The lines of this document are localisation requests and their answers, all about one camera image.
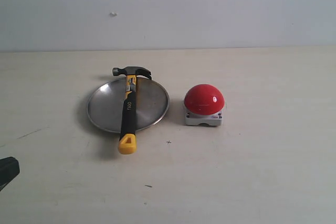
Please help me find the black gripper at left edge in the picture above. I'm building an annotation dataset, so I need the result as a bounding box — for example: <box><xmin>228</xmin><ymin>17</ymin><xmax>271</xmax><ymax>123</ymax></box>
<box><xmin>0</xmin><ymin>157</ymin><xmax>20</xmax><ymax>191</ymax></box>

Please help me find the red dome push button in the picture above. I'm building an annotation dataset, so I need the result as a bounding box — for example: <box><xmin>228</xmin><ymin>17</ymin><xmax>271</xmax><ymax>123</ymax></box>
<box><xmin>183</xmin><ymin>84</ymin><xmax>226</xmax><ymax>126</ymax></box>

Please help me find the black and yellow claw hammer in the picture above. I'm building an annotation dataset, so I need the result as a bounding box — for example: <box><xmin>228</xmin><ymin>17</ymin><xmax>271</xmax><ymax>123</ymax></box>
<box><xmin>112</xmin><ymin>66</ymin><xmax>152</xmax><ymax>155</ymax></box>

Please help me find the round stainless steel plate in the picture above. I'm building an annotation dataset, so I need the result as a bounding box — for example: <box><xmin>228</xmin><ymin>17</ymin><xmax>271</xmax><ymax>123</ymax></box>
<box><xmin>87</xmin><ymin>77</ymin><xmax>170</xmax><ymax>133</ymax></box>

